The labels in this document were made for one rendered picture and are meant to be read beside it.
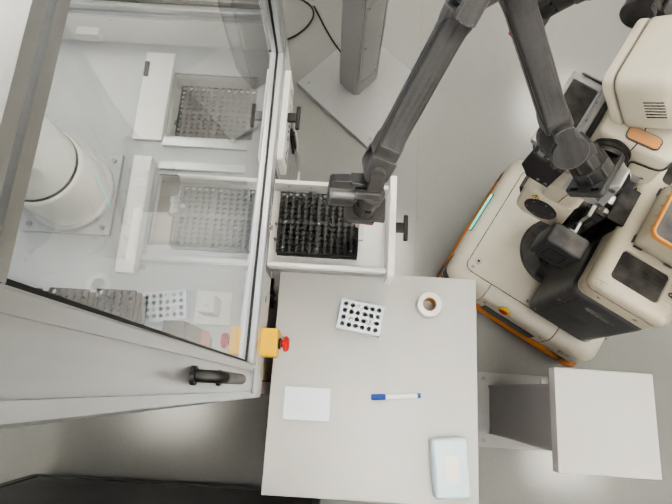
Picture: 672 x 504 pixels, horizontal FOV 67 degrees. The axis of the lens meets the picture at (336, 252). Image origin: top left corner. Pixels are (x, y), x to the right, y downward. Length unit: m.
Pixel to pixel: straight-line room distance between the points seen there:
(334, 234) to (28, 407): 1.14
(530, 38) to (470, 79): 1.71
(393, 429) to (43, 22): 1.30
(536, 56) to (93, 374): 0.93
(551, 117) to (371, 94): 1.55
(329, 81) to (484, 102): 0.77
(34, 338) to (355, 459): 1.20
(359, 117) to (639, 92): 1.54
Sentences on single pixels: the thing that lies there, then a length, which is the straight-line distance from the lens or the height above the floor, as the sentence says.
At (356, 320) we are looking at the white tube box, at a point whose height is 0.76.
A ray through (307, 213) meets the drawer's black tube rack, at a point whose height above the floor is 0.90.
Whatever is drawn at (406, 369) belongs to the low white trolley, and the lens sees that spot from 1.49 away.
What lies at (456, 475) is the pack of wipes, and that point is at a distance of 1.49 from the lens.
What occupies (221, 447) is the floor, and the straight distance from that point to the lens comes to 2.29.
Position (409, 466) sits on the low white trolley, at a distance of 1.51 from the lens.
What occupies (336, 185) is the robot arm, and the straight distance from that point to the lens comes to 1.13.
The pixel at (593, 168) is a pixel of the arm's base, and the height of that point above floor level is 1.23.
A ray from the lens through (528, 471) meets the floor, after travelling 2.40.
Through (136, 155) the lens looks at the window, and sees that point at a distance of 0.54.
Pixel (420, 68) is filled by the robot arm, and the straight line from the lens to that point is 1.05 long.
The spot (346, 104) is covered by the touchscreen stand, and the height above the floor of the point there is 0.04.
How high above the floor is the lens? 2.24
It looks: 75 degrees down
